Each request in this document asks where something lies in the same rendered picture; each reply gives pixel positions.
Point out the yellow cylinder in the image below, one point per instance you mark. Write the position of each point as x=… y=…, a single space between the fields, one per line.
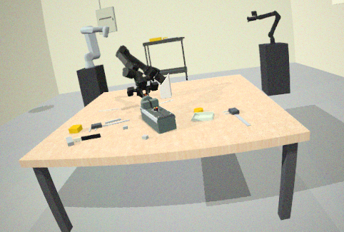
x=198 y=110

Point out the yellow block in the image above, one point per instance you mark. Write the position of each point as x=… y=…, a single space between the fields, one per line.
x=75 y=129

